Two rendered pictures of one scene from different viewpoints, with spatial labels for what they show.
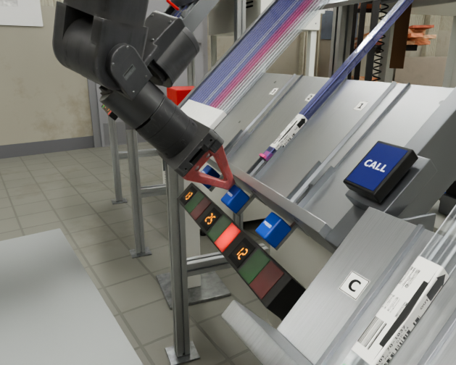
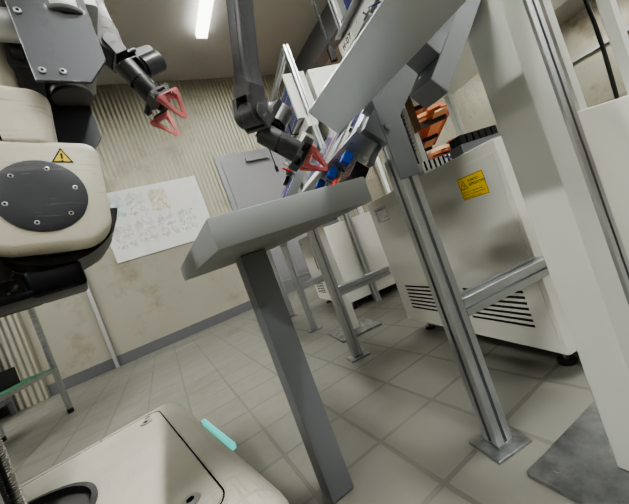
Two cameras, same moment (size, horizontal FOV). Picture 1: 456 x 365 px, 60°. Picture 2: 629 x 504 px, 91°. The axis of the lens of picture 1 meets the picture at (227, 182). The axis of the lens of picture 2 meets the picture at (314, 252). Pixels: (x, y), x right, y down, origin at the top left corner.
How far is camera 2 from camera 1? 50 cm
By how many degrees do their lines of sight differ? 18
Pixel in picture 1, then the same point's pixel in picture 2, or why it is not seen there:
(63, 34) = (237, 110)
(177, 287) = (338, 304)
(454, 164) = (404, 88)
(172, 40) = (279, 108)
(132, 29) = (261, 97)
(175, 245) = (327, 275)
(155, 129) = (283, 143)
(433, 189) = (399, 100)
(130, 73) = (265, 114)
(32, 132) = (225, 303)
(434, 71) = not seen: hidden behind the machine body
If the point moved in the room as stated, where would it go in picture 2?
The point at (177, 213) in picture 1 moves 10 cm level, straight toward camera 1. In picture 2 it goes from (321, 255) to (323, 255)
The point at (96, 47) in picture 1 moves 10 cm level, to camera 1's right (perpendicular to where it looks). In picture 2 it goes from (250, 104) to (289, 87)
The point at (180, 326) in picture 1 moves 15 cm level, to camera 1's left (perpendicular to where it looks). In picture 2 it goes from (349, 332) to (317, 343)
